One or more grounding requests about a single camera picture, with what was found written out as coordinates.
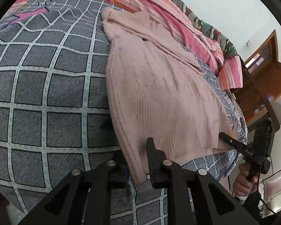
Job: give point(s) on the floral patchwork quilt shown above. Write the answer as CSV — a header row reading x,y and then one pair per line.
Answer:
x,y
228,49

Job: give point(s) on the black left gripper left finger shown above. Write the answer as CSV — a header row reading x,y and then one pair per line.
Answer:
x,y
81,197

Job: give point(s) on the pink knit sweater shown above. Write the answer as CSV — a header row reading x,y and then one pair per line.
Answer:
x,y
157,89

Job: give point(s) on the pink striped pillow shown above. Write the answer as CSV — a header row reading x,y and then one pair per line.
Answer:
x,y
230,75

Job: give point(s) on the grey checked bed sheet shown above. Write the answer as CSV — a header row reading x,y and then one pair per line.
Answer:
x,y
54,114

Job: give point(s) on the floral white under sheet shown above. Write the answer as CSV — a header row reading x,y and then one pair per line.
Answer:
x,y
242,137

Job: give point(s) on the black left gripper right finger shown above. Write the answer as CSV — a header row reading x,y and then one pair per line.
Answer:
x,y
193,197

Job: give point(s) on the wooden chair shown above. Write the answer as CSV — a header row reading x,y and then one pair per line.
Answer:
x,y
261,85

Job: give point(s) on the pink striped blanket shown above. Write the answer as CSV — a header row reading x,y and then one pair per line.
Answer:
x,y
179,25

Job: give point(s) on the right hand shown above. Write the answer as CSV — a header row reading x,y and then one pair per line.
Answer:
x,y
243,187

